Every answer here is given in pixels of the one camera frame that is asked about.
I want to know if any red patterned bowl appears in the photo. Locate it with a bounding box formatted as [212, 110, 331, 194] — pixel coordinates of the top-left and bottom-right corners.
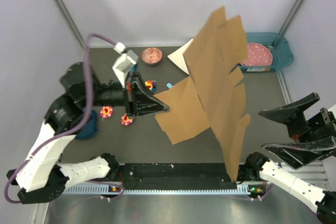
[141, 47, 163, 66]

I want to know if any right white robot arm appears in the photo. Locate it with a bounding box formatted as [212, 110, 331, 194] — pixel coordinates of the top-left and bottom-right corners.
[238, 92, 335, 223]

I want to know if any blue marker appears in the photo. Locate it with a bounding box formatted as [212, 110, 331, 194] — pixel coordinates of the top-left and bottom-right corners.
[166, 83, 173, 89]

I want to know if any teal plastic bin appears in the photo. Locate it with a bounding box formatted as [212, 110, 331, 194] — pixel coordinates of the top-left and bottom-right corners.
[239, 33, 293, 72]

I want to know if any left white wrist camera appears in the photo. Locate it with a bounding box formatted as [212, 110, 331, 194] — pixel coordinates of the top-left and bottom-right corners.
[112, 42, 139, 88]

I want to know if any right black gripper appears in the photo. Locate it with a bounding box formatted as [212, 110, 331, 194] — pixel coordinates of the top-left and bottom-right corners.
[257, 91, 336, 167]

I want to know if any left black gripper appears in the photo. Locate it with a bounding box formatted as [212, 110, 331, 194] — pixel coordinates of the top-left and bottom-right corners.
[85, 69, 172, 116]

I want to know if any pink flower plush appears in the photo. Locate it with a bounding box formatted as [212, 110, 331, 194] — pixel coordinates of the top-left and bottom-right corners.
[121, 113, 133, 126]
[100, 106, 113, 119]

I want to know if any white square plate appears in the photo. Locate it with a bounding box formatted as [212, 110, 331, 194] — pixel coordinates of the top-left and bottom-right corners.
[167, 38, 194, 75]

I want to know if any rainbow flower plush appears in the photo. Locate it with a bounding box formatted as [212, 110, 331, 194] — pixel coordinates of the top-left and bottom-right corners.
[145, 80, 156, 92]

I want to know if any pink polka dot plate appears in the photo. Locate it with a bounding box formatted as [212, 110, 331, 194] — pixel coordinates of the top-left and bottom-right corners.
[240, 42, 273, 67]

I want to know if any brown cardboard box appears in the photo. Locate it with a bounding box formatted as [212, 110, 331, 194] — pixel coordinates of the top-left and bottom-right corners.
[155, 7, 250, 182]

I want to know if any dark blue leaf dish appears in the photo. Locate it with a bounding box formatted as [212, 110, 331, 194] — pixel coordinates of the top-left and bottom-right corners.
[76, 110, 98, 140]

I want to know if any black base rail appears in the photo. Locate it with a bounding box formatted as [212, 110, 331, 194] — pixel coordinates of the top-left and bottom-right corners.
[113, 163, 237, 190]

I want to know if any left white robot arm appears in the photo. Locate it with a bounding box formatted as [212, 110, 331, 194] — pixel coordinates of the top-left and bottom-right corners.
[7, 61, 169, 204]

